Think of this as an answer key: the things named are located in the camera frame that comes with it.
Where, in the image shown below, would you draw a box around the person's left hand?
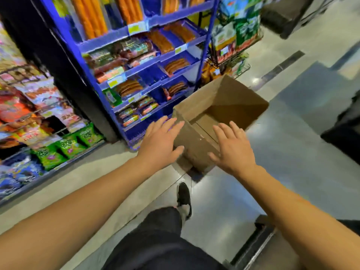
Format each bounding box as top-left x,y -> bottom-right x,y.
136,116 -> 185,172

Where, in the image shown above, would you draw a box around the dark metal-edged platform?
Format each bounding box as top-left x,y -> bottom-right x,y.
222,214 -> 360,270

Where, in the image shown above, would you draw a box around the black wire display rack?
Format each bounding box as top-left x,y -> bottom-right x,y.
202,0 -> 265,82

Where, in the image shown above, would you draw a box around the person's left forearm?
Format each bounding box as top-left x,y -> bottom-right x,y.
0,156 -> 152,270

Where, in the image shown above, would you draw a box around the black bulky object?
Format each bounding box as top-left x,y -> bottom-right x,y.
320,91 -> 360,167

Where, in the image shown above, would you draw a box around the open brown cardboard box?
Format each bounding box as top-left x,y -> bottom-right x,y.
172,75 -> 269,175

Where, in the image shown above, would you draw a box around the person's black trouser leg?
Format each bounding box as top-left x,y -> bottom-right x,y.
102,206 -> 227,270

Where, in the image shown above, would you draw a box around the person's black shoe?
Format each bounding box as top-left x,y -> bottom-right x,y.
177,182 -> 193,220

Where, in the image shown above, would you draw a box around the pile of dark red sausage packs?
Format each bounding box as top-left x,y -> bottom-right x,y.
84,36 -> 158,84

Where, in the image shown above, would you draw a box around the snack shelf with colourful packets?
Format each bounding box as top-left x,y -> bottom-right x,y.
0,22 -> 107,207

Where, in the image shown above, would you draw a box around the brown sausage tray pack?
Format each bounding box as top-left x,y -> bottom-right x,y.
145,29 -> 175,54
163,81 -> 188,100
115,79 -> 144,99
164,57 -> 192,76
164,22 -> 198,44

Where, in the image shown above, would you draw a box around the row of blue snack bags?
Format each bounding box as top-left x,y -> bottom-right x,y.
0,156 -> 44,198

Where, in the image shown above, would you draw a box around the row of small colourful sausage packs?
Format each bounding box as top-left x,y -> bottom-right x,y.
116,96 -> 160,127

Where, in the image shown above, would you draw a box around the hanging green and white bags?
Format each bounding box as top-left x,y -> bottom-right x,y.
211,0 -> 263,56

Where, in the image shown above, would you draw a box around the small green packet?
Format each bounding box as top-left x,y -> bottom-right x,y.
103,88 -> 123,107

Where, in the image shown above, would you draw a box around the person's right hand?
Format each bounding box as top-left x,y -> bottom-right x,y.
208,121 -> 258,178

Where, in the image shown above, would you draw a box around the person's right forearm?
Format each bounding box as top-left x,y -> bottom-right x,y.
239,165 -> 360,270

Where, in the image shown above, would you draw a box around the blue metal shelf rack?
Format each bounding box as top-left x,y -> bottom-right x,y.
38,0 -> 221,151

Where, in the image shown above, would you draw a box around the green snack bag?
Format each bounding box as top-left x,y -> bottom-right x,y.
56,135 -> 86,160
77,122 -> 105,147
32,145 -> 67,171

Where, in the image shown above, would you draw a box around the long orange sausage pack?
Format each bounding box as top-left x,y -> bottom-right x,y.
162,0 -> 181,14
69,0 -> 109,40
114,0 -> 144,25

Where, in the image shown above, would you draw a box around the dark display fixture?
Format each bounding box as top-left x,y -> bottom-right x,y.
260,0 -> 342,40

